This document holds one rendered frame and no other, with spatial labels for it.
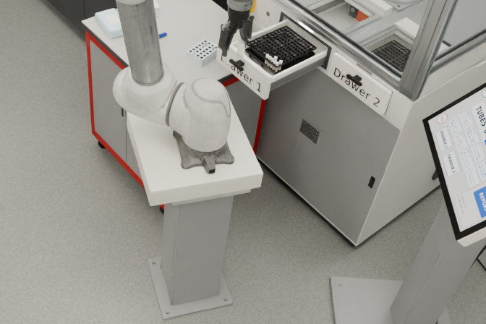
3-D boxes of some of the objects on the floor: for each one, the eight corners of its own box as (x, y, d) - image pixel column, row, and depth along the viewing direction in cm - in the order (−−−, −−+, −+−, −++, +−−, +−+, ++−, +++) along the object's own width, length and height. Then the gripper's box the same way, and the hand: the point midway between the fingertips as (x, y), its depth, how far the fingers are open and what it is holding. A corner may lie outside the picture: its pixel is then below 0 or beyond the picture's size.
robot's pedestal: (163, 320, 273) (170, 201, 220) (147, 261, 292) (150, 138, 239) (232, 304, 282) (255, 186, 229) (212, 247, 301) (229, 126, 248)
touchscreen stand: (339, 377, 265) (416, 215, 193) (329, 280, 296) (391, 111, 225) (461, 383, 269) (581, 227, 197) (438, 286, 301) (534, 123, 229)
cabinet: (354, 257, 307) (403, 133, 251) (212, 128, 356) (227, 0, 300) (471, 168, 357) (535, 48, 301) (333, 66, 407) (365, -54, 350)
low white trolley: (163, 225, 307) (168, 102, 254) (89, 145, 337) (81, 20, 284) (256, 171, 338) (278, 50, 284) (181, 103, 368) (189, -18, 314)
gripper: (224, 19, 219) (218, 74, 235) (267, 2, 229) (259, 56, 245) (210, 8, 222) (205, 63, 239) (253, -9, 232) (246, 45, 249)
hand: (233, 53), depth 240 cm, fingers open, 6 cm apart
